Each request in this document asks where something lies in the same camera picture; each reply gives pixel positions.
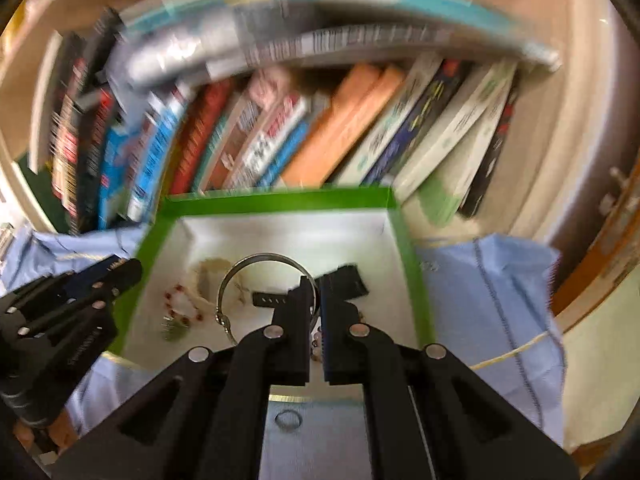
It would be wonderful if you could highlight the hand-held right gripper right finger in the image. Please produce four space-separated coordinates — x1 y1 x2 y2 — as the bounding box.
320 272 579 480

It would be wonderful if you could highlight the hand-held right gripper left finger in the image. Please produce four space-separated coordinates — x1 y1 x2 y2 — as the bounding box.
52 275 313 480

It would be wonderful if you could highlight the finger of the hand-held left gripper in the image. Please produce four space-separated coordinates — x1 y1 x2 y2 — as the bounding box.
50 256 144 312

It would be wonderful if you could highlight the pink bead bracelet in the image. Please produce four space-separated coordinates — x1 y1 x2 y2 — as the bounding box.
311 310 363 363

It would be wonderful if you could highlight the black wristwatch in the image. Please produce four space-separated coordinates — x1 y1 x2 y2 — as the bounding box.
252 261 371 308

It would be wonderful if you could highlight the red bead bracelet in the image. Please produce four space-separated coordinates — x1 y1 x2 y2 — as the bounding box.
164 284 206 323

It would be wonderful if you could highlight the silver bangle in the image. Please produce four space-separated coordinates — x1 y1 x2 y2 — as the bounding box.
216 254 321 346

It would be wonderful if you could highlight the green cardboard box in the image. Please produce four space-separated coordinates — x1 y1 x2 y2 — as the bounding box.
107 186 436 361

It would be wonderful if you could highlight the cream plastic wristwatch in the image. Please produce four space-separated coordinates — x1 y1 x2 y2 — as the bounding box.
192 257 251 307

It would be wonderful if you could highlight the blue striped tablecloth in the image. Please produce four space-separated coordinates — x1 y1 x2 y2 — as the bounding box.
0 225 568 441

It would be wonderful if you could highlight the row of leaning books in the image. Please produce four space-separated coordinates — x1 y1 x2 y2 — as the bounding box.
27 7 521 233

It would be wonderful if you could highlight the stack of flat booklets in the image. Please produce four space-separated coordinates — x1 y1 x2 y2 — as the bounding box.
107 0 561 93

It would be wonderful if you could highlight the brown wooden door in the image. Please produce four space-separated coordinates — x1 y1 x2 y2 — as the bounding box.
550 160 640 331

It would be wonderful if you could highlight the wooden bookshelf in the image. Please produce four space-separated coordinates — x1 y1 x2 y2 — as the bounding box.
0 0 626 241

